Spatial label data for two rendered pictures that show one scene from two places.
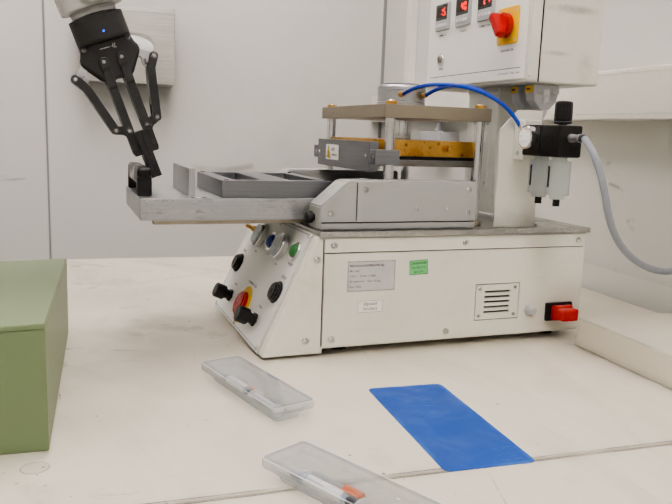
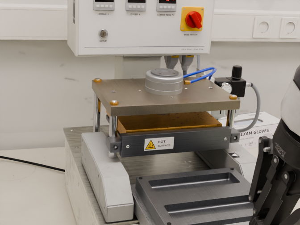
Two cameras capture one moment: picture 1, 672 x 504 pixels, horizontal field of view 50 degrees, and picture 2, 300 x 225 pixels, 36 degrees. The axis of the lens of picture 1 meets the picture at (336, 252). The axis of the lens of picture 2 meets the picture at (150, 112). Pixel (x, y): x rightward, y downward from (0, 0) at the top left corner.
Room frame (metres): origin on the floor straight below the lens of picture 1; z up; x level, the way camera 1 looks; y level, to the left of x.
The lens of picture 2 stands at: (1.21, 0.83, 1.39)
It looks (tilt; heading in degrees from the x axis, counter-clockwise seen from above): 20 degrees down; 272
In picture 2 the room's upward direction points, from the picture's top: 4 degrees clockwise
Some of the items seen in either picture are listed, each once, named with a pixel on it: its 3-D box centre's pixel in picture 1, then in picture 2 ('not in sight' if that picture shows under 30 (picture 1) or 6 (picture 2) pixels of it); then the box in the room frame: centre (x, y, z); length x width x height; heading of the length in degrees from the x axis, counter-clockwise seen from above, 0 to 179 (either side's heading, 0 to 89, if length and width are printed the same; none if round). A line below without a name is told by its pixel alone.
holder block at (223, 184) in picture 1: (260, 183); (203, 199); (1.13, 0.12, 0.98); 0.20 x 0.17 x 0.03; 21
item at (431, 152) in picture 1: (400, 134); (165, 109); (1.21, -0.10, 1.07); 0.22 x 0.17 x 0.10; 21
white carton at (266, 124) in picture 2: not in sight; (246, 130); (0.93, -0.61, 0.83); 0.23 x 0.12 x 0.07; 30
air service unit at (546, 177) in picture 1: (545, 153); (226, 94); (1.05, -0.30, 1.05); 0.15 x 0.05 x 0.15; 21
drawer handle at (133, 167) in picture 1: (139, 177); not in sight; (1.07, 0.29, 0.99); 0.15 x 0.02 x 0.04; 21
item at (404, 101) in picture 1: (422, 124); (166, 96); (1.21, -0.14, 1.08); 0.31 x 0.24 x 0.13; 21
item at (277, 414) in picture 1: (254, 388); not in sight; (0.82, 0.09, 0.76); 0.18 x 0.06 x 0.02; 35
